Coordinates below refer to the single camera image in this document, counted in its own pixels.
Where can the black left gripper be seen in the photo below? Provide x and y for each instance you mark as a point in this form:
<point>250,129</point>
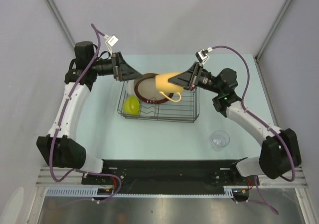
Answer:
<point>123,72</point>

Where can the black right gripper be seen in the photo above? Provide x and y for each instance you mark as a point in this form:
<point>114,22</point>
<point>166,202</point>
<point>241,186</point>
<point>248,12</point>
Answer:
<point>190,78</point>

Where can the white bowl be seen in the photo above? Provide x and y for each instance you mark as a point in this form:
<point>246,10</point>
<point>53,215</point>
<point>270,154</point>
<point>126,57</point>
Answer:
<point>130,88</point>

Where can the beige mug yellow handle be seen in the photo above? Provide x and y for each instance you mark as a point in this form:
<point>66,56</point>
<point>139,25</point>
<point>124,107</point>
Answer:
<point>163,86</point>

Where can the red rimmed round plate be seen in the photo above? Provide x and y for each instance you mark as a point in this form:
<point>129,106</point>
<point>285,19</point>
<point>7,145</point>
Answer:
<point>145,90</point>

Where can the dark wire dish rack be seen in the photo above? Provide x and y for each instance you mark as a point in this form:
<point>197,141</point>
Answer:
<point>187,110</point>

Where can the yellow green bowl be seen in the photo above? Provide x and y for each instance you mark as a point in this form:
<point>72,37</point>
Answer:
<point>131,106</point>

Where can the clear plastic cup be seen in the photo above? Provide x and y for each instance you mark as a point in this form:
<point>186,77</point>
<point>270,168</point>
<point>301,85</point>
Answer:
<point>219,140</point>

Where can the beige bird pattern plate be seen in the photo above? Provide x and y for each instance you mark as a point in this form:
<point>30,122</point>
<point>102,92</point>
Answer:
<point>144,76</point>

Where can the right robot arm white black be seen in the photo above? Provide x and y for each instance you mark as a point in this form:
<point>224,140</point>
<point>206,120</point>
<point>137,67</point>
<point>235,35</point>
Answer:
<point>280,154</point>

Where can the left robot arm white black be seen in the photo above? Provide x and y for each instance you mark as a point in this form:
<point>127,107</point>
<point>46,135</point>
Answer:
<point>59,147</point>

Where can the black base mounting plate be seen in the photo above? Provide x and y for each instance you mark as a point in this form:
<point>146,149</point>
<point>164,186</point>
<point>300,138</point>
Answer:
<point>214,172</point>

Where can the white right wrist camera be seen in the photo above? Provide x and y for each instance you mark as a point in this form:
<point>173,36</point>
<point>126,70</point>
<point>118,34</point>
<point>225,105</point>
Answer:
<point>202,56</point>

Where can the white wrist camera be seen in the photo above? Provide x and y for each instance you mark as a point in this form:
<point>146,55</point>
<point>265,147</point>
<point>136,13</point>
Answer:
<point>110,41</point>
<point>202,56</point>

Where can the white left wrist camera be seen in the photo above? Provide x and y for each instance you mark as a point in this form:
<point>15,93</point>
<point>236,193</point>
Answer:
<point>110,41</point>

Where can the right aluminium frame post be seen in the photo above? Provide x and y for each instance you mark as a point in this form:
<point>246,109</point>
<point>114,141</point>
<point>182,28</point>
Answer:
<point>274,27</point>

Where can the aluminium frame post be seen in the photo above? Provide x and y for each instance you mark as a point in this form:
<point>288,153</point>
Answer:
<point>55,11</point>
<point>274,27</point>

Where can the left aluminium frame post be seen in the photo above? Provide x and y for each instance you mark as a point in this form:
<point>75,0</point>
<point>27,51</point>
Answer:
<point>55,11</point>

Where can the aluminium front rail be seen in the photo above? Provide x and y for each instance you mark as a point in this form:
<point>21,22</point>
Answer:
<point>74,179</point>

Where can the white slotted cable duct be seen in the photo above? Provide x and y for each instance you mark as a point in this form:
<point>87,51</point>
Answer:
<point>95,192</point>

